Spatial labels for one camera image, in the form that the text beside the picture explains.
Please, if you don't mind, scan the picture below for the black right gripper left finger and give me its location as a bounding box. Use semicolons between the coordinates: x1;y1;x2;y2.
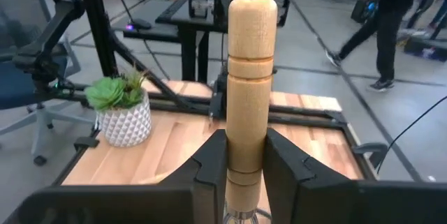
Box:
2;128;228;224

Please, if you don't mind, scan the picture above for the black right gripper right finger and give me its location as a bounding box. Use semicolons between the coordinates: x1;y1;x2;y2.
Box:
261;127;447;224

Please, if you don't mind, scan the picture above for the black desk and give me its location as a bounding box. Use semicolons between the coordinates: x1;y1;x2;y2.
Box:
111;0;230;84

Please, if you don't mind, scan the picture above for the black puck purple light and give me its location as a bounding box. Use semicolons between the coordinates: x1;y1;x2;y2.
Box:
124;17;154;31

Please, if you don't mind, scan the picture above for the black table clamp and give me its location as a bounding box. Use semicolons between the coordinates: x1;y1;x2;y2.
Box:
73;135;101;151
352;142;389;169

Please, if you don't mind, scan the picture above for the succulent in white pot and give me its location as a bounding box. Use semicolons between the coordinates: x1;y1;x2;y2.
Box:
83;67;153;149

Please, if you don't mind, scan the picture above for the black lit computer tower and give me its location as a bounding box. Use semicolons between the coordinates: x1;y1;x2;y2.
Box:
350;0;380;25

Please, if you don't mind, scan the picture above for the person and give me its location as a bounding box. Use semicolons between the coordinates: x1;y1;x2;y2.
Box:
325;0;426;93

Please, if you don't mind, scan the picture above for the black floor box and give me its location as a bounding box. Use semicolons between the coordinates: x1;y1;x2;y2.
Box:
404;36;447;63

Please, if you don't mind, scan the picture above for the blue office chair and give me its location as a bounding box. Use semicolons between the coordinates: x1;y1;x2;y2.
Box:
0;0;97;167

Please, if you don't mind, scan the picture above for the black aluminium frame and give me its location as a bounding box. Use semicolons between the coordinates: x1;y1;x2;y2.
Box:
52;0;380;186

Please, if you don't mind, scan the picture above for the long black cable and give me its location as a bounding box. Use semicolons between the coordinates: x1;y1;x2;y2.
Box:
376;94;447;175

